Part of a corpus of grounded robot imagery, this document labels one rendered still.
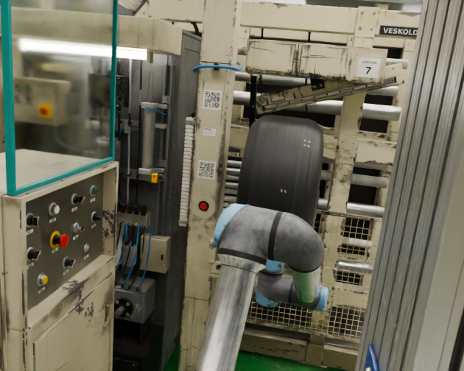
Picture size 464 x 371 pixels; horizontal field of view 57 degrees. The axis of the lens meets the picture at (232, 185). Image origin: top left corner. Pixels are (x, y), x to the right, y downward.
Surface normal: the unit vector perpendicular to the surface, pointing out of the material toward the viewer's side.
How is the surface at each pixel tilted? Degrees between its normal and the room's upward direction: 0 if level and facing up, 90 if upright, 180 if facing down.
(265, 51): 90
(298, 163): 59
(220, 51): 90
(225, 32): 90
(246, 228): 63
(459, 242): 90
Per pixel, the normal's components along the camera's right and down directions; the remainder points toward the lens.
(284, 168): -0.13, -0.22
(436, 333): -0.18, 0.22
